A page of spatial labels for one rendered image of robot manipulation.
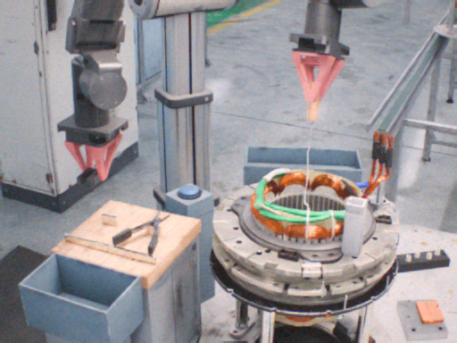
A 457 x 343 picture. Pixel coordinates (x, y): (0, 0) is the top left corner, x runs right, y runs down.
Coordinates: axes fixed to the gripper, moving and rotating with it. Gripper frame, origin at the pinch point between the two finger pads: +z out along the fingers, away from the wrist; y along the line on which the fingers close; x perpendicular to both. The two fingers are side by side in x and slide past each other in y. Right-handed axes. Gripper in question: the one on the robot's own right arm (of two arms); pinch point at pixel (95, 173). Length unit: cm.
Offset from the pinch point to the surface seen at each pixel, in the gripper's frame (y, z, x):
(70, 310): 5.1, 13.9, -18.4
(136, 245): 6.9, 12.0, 0.1
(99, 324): 10.4, 14.7, -18.4
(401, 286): 48, 40, 46
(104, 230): -0.5, 12.0, 2.0
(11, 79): -157, 49, 159
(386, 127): 26, 41, 148
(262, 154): 13, 13, 47
